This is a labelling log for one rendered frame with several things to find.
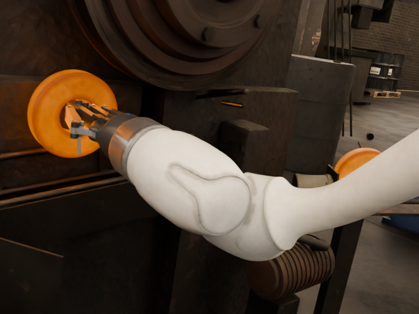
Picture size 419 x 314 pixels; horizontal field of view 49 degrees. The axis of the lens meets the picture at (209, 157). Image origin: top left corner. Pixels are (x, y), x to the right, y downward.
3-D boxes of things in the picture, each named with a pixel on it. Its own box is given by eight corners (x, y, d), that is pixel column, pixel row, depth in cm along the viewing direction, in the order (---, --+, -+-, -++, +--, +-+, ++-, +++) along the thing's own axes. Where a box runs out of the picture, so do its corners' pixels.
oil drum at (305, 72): (248, 155, 390) (267, 49, 365) (293, 151, 428) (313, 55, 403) (301, 179, 347) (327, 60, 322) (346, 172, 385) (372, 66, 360)
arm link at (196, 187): (105, 177, 57) (169, 213, 66) (174, 236, 46) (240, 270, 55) (153, 106, 58) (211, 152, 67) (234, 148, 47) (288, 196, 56)
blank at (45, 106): (22, 70, 74) (30, 75, 71) (110, 66, 83) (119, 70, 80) (28, 159, 79) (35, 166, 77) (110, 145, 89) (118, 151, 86)
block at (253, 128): (204, 208, 117) (219, 118, 111) (227, 204, 122) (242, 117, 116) (232, 225, 110) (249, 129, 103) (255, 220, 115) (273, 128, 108)
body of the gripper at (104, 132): (104, 171, 64) (77, 149, 70) (155, 166, 69) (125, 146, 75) (110, 120, 61) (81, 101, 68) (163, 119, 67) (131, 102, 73)
